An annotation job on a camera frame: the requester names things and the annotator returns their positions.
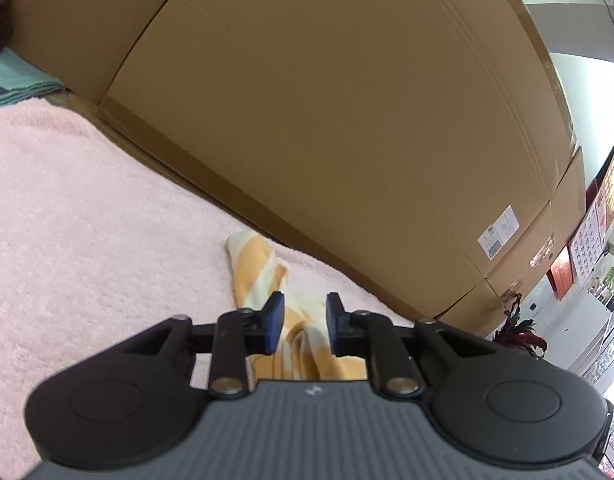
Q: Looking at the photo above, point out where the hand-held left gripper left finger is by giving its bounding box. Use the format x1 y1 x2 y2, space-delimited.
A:
122 291 286 401

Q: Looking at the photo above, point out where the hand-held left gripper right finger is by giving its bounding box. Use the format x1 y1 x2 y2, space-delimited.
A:
326 292 495 401

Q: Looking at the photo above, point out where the orange white striped shirt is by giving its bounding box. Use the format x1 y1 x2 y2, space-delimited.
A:
224 230 370 381

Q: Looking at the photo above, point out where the small cardboard box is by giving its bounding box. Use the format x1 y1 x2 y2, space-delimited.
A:
433 280 518 339

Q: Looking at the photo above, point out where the white label with square code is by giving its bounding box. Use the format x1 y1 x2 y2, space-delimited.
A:
479 227 506 260

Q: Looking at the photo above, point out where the red leaf potted plant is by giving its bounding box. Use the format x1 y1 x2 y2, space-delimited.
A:
494 292 548 361

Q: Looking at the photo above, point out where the white text shipping label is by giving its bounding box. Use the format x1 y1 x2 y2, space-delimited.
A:
492 205 518 239

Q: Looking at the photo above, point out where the large cardboard box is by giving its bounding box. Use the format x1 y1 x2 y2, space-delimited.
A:
98 0 578 321

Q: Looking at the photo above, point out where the pink towel blanket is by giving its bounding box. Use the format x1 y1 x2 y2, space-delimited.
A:
0 97 418 478

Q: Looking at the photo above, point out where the cardboard box with tape strips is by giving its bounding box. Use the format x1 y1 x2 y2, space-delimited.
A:
484 147 588 306

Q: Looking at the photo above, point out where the white shelf cabinet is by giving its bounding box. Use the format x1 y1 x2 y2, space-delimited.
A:
547 287 614 376

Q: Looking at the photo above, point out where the wide cardboard box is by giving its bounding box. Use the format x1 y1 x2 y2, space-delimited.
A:
4 0 208 106

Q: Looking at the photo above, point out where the teal mat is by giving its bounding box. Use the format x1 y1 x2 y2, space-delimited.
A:
0 52 64 111

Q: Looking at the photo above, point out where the red wall calendar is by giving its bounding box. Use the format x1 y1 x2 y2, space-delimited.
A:
547 125 614 302

